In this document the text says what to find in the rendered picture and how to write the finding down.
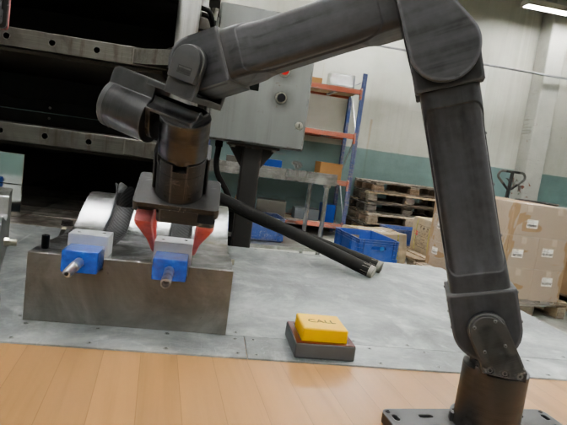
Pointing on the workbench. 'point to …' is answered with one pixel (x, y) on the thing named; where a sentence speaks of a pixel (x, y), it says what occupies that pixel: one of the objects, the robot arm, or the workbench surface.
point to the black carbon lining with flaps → (123, 215)
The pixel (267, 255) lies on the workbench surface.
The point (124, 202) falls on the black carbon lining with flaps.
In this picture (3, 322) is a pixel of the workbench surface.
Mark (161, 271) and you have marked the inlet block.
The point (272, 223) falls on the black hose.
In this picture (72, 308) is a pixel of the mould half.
